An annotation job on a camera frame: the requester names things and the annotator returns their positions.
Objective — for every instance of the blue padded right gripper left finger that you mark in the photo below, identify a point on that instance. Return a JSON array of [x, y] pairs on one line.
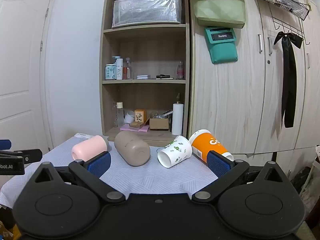
[[88, 173]]

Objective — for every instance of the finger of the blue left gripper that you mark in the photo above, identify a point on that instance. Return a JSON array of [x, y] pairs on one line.
[[5, 144]]

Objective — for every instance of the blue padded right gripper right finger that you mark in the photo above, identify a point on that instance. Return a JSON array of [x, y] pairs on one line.
[[229, 174]]

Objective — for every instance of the pink cup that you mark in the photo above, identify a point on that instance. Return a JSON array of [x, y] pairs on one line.
[[90, 148]]

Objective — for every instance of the orange paper cup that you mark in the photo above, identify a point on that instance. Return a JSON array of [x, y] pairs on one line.
[[202, 142]]

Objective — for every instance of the taupe cup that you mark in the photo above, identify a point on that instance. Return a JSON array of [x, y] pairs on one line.
[[135, 151]]

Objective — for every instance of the white dinosaur paper cup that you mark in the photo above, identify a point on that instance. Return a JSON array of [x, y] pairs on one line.
[[175, 152]]

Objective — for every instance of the white patterned table cloth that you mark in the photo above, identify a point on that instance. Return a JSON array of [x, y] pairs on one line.
[[189, 176]]

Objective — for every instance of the clear bottle beige cap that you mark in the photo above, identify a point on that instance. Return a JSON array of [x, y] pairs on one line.
[[120, 114]]

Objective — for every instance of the pink notepad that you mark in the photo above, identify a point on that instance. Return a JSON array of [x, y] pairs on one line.
[[142, 129]]

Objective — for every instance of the white paper towel roll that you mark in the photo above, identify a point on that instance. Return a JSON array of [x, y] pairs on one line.
[[177, 119]]

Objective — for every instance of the wooden wardrobe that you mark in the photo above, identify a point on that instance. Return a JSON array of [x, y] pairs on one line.
[[240, 102]]

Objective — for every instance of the small orange floral box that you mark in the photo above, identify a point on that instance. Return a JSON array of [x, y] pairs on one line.
[[140, 115]]

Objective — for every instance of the small cardboard box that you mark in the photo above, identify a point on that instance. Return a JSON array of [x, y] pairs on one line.
[[159, 123]]

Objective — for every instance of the black ribbon bow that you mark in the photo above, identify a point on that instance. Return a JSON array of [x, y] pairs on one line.
[[289, 92]]

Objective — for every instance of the teal label jar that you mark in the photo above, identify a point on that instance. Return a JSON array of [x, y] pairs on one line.
[[110, 72]]

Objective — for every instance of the small pink bottle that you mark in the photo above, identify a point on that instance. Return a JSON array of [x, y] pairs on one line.
[[180, 71]]

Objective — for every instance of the clear bottle red liquid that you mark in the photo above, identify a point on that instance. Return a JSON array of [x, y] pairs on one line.
[[127, 69]]

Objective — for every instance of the white pump bottle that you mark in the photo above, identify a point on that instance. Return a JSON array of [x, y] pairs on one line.
[[119, 67]]

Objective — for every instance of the wooden shelf unit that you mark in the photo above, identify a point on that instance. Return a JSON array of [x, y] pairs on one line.
[[155, 50]]

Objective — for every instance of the white door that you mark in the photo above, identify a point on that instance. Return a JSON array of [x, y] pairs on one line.
[[24, 28]]

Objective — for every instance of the green cushion bag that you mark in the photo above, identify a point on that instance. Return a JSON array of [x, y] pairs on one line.
[[220, 13]]

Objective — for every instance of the plastic wrapped grey box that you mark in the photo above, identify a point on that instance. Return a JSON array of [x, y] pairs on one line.
[[140, 12]]

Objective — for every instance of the black wire rack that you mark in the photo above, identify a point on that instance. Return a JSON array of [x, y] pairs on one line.
[[299, 10]]

